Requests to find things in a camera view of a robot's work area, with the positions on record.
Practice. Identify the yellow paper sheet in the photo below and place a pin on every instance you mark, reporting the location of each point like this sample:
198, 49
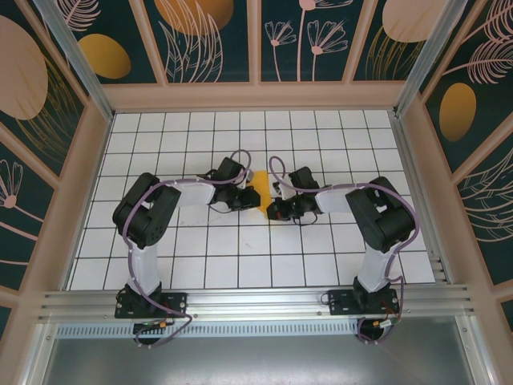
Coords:
261, 180

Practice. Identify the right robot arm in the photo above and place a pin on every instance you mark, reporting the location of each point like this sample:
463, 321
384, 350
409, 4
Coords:
380, 216

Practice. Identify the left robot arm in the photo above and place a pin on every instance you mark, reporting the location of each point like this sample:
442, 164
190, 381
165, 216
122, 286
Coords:
144, 216

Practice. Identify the grey metal sheet shelf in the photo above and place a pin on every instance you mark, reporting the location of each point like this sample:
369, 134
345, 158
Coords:
256, 361

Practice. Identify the long aluminium base rail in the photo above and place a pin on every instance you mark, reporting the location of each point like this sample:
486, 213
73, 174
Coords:
256, 301

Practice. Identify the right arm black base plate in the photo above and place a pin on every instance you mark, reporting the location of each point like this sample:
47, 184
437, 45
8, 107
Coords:
340, 305

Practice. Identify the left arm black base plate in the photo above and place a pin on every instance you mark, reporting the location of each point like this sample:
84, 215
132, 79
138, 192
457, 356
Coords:
178, 305

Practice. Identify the aluminium side rail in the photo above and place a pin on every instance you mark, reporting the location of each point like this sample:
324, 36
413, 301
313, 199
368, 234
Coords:
439, 264

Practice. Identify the aluminium corner post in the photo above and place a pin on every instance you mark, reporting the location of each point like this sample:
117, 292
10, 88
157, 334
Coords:
80, 68
429, 60

